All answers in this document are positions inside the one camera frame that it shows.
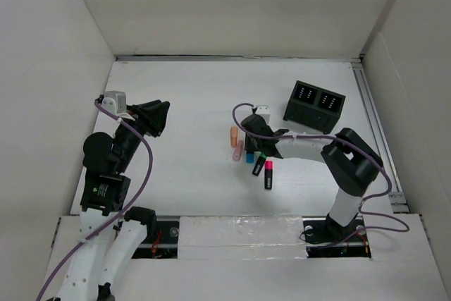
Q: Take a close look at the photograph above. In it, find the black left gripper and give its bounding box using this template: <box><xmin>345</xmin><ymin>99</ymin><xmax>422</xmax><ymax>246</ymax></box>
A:
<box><xmin>115</xmin><ymin>99</ymin><xmax>169</xmax><ymax>171</ymax></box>

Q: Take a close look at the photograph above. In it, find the orange highlighter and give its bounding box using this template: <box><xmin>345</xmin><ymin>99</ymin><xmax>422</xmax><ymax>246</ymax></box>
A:
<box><xmin>230</xmin><ymin>126</ymin><xmax>238</xmax><ymax>148</ymax></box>

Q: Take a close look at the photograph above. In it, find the blue cap black highlighter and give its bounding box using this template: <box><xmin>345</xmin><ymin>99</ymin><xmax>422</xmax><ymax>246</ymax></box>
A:
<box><xmin>245</xmin><ymin>152</ymin><xmax>254</xmax><ymax>164</ymax></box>

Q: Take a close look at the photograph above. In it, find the green cap black highlighter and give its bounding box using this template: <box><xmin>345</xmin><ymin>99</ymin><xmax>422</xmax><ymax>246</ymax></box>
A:
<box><xmin>252</xmin><ymin>153</ymin><xmax>266</xmax><ymax>177</ymax></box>

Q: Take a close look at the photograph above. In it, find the red cap black highlighter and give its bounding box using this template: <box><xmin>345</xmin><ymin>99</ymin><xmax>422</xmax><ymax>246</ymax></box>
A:
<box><xmin>264</xmin><ymin>160</ymin><xmax>273</xmax><ymax>190</ymax></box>

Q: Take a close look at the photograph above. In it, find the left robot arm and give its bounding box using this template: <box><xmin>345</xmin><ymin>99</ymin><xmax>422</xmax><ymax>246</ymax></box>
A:
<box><xmin>54</xmin><ymin>96</ymin><xmax>170</xmax><ymax>300</ymax></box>

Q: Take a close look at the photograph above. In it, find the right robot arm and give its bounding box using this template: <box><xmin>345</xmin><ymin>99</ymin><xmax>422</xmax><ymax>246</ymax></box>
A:
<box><xmin>241</xmin><ymin>113</ymin><xmax>383</xmax><ymax>245</ymax></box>

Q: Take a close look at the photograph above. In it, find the pink highlighter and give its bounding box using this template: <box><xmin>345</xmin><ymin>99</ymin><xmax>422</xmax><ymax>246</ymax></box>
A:
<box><xmin>233</xmin><ymin>140</ymin><xmax>244</xmax><ymax>162</ymax></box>

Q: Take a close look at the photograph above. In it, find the black two-compartment organizer box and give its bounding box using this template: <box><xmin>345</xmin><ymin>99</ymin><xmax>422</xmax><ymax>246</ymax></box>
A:
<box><xmin>283</xmin><ymin>81</ymin><xmax>346</xmax><ymax>134</ymax></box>

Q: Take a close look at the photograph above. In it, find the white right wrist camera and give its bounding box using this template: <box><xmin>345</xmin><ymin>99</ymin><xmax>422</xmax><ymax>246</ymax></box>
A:
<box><xmin>252</xmin><ymin>105</ymin><xmax>271</xmax><ymax>125</ymax></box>

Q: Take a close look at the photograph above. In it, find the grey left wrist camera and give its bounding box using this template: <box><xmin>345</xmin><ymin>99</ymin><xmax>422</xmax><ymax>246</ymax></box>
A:
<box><xmin>100</xmin><ymin>91</ymin><xmax>128</xmax><ymax>119</ymax></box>

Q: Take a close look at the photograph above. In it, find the aluminium rail back edge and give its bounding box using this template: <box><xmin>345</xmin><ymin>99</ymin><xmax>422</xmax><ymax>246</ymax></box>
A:
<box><xmin>116</xmin><ymin>54</ymin><xmax>361</xmax><ymax>63</ymax></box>

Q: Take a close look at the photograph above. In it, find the aluminium rail edge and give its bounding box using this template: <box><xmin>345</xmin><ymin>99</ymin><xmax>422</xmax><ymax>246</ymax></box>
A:
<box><xmin>116</xmin><ymin>54</ymin><xmax>361</xmax><ymax>63</ymax></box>
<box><xmin>351</xmin><ymin>61</ymin><xmax>410</xmax><ymax>214</ymax></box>

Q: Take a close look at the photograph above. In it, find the aluminium rail right edge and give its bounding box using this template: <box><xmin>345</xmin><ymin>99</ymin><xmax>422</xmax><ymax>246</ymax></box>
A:
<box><xmin>351</xmin><ymin>61</ymin><xmax>410</xmax><ymax>214</ymax></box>

